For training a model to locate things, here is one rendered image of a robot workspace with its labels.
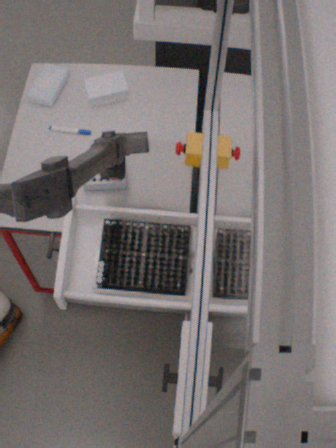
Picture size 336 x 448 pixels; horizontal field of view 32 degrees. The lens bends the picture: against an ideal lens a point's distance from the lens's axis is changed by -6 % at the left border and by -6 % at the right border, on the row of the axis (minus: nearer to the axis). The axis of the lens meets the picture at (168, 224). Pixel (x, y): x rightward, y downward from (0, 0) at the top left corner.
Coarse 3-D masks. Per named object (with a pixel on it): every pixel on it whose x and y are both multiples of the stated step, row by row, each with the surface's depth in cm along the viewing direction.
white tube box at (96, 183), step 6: (90, 180) 173; (96, 180) 174; (102, 180) 175; (108, 180) 176; (120, 180) 176; (84, 186) 174; (90, 186) 174; (96, 186) 174; (102, 186) 175; (108, 186) 175; (114, 186) 175; (120, 186) 175
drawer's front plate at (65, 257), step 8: (72, 200) 156; (72, 216) 156; (64, 224) 154; (72, 224) 157; (64, 232) 153; (72, 232) 158; (64, 240) 152; (72, 240) 159; (64, 248) 151; (72, 248) 160; (64, 256) 150; (72, 256) 160; (64, 264) 149; (64, 272) 150; (56, 280) 147; (64, 280) 150; (56, 288) 146; (64, 288) 151; (56, 296) 146; (64, 304) 152
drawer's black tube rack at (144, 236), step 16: (112, 224) 157; (144, 224) 157; (160, 224) 157; (112, 240) 156; (128, 240) 155; (144, 240) 155; (160, 240) 155; (176, 240) 155; (112, 256) 153; (128, 256) 153; (144, 256) 153; (160, 256) 154; (176, 256) 154; (112, 272) 152; (128, 272) 154; (144, 272) 152; (160, 272) 154; (176, 272) 155; (112, 288) 153; (128, 288) 153; (144, 288) 152; (160, 288) 152; (176, 288) 152
